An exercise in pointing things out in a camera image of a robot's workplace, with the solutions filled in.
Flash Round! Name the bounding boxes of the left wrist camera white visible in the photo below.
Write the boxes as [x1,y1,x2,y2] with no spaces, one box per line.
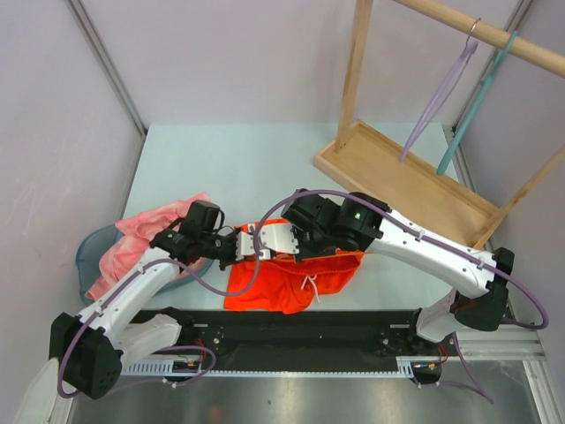
[236,223,255,261]

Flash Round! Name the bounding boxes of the wooden clothes rack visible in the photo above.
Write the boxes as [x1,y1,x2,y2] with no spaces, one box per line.
[313,1,564,247]

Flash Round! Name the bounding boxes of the pink garment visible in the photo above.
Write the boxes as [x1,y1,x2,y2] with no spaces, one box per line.
[86,193,209,300]

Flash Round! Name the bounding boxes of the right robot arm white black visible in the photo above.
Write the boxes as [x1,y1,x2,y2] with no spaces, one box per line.
[281,189,515,354]

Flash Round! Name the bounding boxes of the purple plastic hanger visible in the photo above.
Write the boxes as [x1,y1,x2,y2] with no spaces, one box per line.
[399,42,478,163]

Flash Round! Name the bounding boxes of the aluminium frame rail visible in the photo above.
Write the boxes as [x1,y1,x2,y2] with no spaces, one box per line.
[456,325,546,361]

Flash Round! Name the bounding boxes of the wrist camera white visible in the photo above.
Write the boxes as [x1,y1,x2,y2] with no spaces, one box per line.
[258,223,299,260]
[236,223,255,261]

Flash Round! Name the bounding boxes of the teal plastic hanger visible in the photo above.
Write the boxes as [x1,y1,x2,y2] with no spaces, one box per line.
[436,30,518,176]

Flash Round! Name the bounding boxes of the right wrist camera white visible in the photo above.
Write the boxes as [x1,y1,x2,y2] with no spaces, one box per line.
[258,223,299,260]

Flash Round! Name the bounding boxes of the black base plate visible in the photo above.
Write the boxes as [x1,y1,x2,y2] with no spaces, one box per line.
[132,308,461,373]

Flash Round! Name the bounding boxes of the teal plastic basket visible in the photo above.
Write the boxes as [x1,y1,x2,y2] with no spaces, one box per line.
[75,223,215,306]

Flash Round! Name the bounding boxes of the orange shorts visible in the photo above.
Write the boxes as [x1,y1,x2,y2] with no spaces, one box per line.
[223,218,366,315]

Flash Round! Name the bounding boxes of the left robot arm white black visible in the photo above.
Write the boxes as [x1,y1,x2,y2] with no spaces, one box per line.
[49,201,240,399]

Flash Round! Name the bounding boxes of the white slotted cable duct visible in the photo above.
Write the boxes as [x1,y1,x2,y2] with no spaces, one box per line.
[121,360,418,379]

